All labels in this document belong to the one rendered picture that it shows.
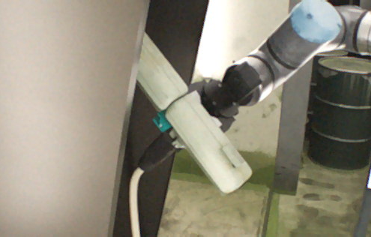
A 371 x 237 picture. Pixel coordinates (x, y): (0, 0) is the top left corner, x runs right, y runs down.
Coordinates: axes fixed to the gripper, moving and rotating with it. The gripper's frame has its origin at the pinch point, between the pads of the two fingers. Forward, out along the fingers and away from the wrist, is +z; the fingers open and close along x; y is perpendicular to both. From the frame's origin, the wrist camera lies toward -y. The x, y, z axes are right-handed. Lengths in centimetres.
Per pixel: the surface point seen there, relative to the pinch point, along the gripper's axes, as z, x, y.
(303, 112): -179, -32, 111
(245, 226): -110, -66, 150
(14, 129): 20.6, 11.7, -0.3
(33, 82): 17.6, 13.7, -6.6
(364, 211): -116, -83, 71
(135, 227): 1.9, -10.2, 30.5
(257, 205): -134, -65, 157
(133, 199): 0.3, -4.9, 26.2
